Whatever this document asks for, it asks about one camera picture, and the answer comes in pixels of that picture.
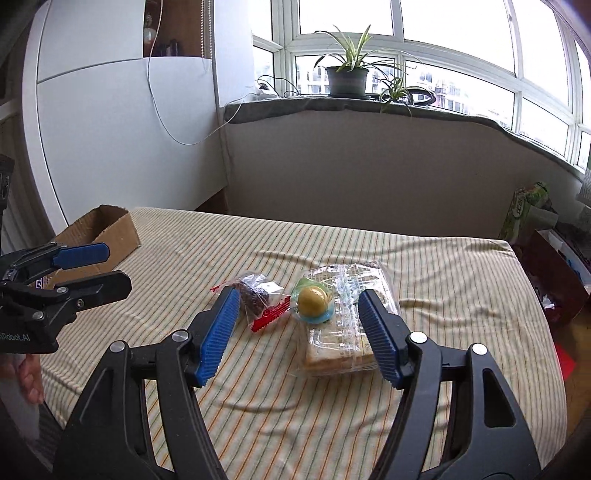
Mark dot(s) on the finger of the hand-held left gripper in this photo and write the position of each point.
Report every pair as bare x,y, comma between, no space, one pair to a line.
101,286
81,254

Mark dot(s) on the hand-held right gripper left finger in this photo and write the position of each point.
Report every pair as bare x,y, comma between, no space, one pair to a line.
221,332

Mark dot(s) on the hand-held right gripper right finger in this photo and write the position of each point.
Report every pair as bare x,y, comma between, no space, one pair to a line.
378,337

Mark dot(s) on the clear sliced bread package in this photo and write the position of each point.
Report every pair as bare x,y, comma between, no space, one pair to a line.
341,341

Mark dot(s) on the cardboard box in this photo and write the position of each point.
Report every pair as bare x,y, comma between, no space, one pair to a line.
120,237

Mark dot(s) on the dark red cake packet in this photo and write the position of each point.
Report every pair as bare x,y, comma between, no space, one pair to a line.
254,297

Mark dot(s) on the yellow ball candy blue wrapper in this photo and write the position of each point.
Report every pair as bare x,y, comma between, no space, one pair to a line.
310,297

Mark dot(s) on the person's left hand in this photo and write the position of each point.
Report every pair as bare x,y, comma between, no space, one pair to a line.
32,376

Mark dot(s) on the striped bedsheet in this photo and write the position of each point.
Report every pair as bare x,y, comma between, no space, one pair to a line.
277,429

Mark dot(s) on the white wardrobe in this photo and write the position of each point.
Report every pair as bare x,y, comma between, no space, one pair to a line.
115,138

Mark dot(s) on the red sheet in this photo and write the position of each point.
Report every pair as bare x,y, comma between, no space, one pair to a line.
565,360

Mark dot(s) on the green cardboard carton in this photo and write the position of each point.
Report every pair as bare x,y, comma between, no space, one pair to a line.
526,207

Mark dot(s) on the wooden shelf niche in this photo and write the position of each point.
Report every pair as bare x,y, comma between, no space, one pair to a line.
184,46

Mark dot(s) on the grey windowsill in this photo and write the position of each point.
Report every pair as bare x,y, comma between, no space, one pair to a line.
323,104

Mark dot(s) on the white charger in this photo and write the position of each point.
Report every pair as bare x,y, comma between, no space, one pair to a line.
263,93

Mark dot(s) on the small potted plant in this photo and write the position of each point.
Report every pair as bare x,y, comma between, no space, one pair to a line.
397,92

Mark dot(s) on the large potted plant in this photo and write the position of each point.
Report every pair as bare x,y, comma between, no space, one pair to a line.
346,83

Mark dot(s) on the white lace cloth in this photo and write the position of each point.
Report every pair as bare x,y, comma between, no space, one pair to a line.
585,184

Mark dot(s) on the white framed window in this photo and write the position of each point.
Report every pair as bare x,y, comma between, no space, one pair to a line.
461,46

